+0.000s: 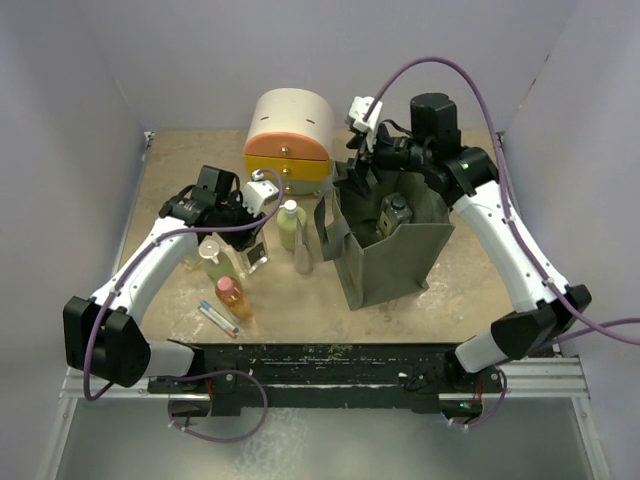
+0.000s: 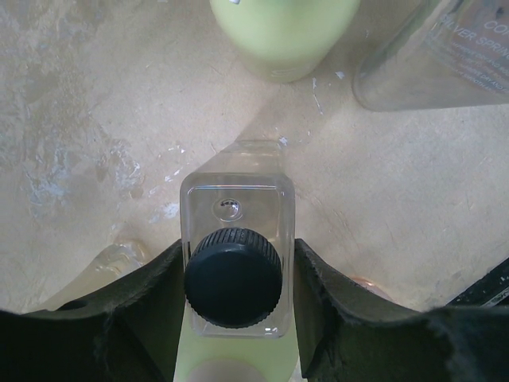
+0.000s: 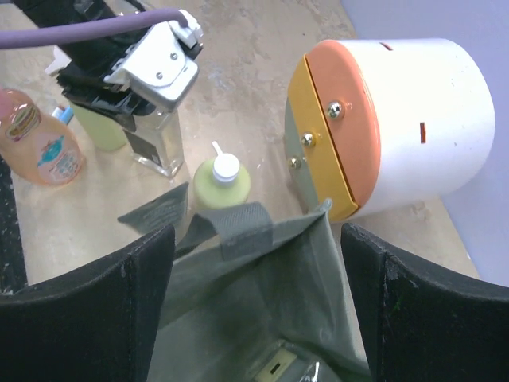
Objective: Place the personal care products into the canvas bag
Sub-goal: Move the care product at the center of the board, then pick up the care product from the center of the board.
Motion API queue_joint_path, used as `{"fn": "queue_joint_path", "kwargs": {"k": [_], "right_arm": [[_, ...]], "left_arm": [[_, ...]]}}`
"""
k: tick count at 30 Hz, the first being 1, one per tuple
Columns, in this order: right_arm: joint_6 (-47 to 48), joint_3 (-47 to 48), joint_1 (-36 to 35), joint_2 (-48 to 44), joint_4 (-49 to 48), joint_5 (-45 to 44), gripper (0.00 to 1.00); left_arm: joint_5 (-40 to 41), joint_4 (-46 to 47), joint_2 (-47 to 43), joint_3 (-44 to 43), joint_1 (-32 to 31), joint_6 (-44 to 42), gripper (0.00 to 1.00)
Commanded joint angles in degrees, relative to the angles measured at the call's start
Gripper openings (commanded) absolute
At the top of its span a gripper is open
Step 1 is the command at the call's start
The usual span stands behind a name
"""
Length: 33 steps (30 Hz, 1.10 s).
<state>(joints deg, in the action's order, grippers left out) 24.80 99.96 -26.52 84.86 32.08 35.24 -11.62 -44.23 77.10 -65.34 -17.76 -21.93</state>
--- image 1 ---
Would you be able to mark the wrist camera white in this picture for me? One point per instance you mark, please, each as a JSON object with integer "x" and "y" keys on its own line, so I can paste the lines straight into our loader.
{"x": 364, "y": 117}
{"x": 257, "y": 193}

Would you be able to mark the amber bottle white cap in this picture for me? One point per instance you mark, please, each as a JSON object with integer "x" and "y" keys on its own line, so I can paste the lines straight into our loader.
{"x": 192, "y": 261}

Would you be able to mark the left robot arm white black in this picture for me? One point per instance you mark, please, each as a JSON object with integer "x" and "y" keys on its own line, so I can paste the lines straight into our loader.
{"x": 102, "y": 333}

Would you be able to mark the round-top mini drawer cabinet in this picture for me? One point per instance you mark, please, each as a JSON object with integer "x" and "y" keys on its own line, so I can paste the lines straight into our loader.
{"x": 291, "y": 132}

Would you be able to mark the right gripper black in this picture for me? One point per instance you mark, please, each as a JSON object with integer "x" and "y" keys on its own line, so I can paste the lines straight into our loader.
{"x": 355, "y": 182}

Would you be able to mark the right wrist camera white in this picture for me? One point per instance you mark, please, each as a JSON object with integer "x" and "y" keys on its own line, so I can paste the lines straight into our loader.
{"x": 364, "y": 117}

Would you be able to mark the green pump lotion bottle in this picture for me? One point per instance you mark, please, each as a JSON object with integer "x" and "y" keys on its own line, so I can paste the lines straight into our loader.
{"x": 289, "y": 215}

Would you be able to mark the blue capped pen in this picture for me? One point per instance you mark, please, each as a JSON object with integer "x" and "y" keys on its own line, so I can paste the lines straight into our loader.
{"x": 216, "y": 313}

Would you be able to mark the orange bottle pink cap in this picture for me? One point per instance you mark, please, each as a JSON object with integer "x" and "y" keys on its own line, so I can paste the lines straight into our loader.
{"x": 231, "y": 294}

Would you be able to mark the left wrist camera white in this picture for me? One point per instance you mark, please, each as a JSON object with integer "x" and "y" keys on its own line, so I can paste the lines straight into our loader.
{"x": 257, "y": 193}

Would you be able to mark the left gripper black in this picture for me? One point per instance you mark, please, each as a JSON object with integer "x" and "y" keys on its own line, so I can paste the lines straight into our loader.
{"x": 240, "y": 239}

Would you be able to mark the red tipped pen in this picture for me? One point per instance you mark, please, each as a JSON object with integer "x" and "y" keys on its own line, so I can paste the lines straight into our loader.
{"x": 223, "y": 325}

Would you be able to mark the clear square bottle black label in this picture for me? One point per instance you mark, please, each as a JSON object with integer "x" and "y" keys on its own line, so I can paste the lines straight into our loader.
{"x": 254, "y": 256}

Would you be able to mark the clear conical tube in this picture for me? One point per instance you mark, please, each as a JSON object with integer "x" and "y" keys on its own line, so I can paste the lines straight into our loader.
{"x": 304, "y": 263}

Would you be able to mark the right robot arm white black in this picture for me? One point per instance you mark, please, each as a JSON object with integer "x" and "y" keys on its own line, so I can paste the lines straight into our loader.
{"x": 544, "y": 303}

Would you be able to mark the green canvas bag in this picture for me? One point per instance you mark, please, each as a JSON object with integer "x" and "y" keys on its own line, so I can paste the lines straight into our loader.
{"x": 371, "y": 267}

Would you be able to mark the clear square bottle front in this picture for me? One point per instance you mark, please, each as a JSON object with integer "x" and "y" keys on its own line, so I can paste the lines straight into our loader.
{"x": 395, "y": 211}

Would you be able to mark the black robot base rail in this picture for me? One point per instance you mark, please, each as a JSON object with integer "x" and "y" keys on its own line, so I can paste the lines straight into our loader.
{"x": 419, "y": 377}

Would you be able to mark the green bottle white flip cap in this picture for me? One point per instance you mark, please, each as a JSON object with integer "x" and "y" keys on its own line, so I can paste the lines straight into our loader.
{"x": 216, "y": 262}

